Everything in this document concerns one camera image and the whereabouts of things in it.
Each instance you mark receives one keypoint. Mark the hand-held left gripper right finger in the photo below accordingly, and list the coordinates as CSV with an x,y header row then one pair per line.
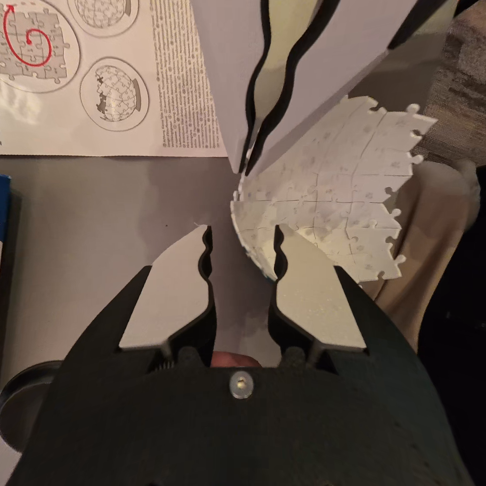
x,y
315,303

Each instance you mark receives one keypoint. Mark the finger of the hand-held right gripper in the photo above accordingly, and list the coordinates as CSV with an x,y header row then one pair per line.
x,y
341,49
227,57

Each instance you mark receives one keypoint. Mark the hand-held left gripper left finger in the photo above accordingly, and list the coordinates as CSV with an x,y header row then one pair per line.
x,y
171,303

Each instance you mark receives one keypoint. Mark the partly built white puzzle ball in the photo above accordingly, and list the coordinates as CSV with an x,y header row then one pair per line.
x,y
341,190

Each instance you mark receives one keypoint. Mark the black round ball stand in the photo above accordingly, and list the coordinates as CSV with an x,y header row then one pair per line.
x,y
22,395

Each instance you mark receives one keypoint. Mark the blue cartoon puzzle box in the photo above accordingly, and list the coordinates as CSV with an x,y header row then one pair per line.
x,y
4,209

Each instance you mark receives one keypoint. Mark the folded paper instruction leaflet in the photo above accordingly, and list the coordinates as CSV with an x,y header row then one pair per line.
x,y
114,140

